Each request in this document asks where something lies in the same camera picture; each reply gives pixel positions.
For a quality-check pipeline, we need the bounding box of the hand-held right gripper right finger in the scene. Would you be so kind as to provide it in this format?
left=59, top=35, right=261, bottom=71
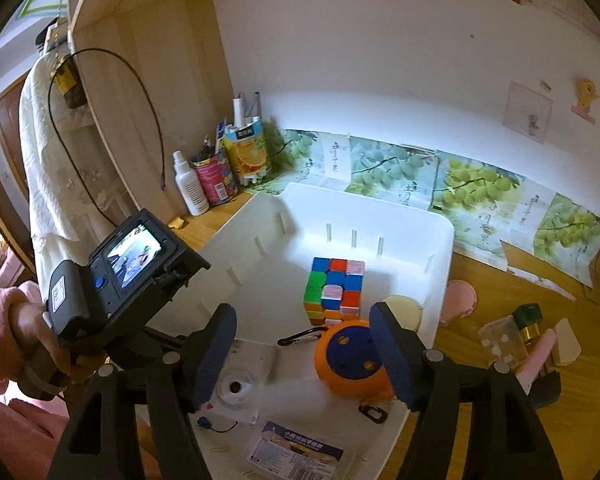
left=369, top=301, right=563, bottom=480

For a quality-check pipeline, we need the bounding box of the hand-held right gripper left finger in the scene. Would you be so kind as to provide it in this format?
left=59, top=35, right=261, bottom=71
left=47, top=302, right=238, bottom=480

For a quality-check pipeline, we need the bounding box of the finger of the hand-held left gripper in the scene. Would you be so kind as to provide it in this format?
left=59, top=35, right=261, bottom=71
left=111, top=325, right=192, bottom=370

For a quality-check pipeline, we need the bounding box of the orange round tape measure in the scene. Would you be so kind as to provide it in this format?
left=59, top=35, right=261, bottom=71
left=278, top=319, right=396, bottom=423

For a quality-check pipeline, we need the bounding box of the cream round powder puff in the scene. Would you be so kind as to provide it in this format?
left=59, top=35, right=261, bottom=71
left=380, top=294, right=425, bottom=333

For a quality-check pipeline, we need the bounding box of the colourful puzzle cube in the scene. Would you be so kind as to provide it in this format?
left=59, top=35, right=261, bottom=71
left=302, top=256, right=367, bottom=328

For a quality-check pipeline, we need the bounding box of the clear plastic box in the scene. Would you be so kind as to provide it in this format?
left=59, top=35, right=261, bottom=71
left=478, top=315, right=526, bottom=368

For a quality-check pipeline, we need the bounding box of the white plastic storage bin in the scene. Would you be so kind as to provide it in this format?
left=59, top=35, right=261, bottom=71
left=135, top=181, right=456, bottom=480

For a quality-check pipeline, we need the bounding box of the pink tube with white cap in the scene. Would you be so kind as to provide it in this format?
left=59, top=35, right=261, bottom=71
left=515, top=329, right=557, bottom=393

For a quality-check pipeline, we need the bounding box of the black charger block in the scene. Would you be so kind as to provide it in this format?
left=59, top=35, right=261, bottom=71
left=525, top=370, right=563, bottom=411

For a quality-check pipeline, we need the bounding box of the small white box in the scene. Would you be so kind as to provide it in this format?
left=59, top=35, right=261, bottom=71
left=551, top=317, right=582, bottom=367

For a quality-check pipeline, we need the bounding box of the person's left hand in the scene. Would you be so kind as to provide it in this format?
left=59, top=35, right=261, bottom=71
left=10, top=301, right=108, bottom=386

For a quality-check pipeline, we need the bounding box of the pink round compact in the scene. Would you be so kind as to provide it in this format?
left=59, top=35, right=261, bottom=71
left=439, top=280, right=479, bottom=326

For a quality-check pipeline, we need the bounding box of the white spray bottle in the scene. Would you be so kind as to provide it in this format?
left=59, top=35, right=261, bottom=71
left=172, top=150, right=211, bottom=217

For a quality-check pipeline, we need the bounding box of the wooden cabinet panel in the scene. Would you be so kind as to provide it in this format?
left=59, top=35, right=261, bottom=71
left=67, top=0, right=236, bottom=233

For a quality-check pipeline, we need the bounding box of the pink printed can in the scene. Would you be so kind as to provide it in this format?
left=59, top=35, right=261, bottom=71
left=190, top=152, right=241, bottom=206

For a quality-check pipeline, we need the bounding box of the clear packet with blue label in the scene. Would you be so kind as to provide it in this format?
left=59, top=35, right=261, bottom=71
left=245, top=420, right=357, bottom=480

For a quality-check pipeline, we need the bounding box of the white lace cloth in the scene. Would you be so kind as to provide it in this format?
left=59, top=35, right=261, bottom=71
left=19, top=55, right=118, bottom=281

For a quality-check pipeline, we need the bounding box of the orange juice carton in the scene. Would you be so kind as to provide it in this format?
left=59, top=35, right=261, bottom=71
left=223, top=115, right=272, bottom=192

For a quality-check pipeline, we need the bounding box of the grape print poster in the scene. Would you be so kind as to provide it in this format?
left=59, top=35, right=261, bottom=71
left=347, top=140, right=438, bottom=208
left=267, top=127, right=351, bottom=186
left=510, top=192, right=600, bottom=281
left=432, top=152, right=546, bottom=261

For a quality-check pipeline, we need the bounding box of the wooden door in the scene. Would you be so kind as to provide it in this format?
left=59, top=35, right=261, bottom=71
left=0, top=75, right=31, bottom=201

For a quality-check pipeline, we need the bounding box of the yellow and black gadget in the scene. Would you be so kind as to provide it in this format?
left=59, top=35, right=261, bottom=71
left=50, top=55, right=86, bottom=110

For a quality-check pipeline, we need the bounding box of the small blue plug with cord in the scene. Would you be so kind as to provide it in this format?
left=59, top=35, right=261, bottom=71
left=196, top=414, right=240, bottom=435

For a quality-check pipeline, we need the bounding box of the thin black cable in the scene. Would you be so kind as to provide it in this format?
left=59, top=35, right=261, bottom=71
left=47, top=47, right=168, bottom=226

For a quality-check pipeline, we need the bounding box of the pink paper wall sheet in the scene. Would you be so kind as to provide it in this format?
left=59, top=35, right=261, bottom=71
left=502, top=80, right=554, bottom=146

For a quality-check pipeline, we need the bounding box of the yellow cartoon wall sticker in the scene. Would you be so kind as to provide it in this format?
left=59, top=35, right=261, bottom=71
left=570, top=77, right=600, bottom=124

